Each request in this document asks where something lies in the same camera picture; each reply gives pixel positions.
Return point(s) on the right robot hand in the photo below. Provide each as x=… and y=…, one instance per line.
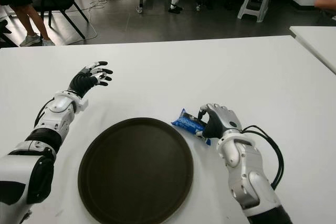
x=223, y=119

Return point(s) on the neighbouring white table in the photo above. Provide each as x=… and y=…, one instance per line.
x=317, y=40

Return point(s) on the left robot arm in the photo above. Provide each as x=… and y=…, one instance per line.
x=15, y=161

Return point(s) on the blue Oreo packet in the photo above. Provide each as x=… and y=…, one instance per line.
x=186, y=123

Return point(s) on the black chair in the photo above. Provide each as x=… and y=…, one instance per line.
x=53, y=1

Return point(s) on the round dark brown tray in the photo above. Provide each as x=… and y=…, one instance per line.
x=135, y=171

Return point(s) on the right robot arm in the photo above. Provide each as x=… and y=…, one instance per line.
x=244, y=161

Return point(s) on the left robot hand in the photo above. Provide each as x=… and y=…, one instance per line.
x=80, y=83

